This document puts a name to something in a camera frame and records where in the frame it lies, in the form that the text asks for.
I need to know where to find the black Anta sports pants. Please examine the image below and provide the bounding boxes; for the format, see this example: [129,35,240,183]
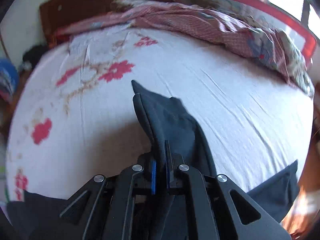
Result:
[16,81,290,239]

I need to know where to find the white floral bed sheet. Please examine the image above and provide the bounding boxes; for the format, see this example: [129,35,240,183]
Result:
[6,25,313,201]

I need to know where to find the red patterned quilt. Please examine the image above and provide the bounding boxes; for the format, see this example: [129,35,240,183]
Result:
[52,0,315,98]

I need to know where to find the black clothes pile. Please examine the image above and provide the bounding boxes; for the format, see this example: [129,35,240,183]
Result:
[22,44,49,69]

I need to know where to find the plastic bag of clothes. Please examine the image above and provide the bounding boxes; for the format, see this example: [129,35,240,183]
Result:
[0,58,19,103]

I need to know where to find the red framed bed guard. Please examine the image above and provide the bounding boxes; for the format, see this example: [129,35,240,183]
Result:
[176,0,317,65]

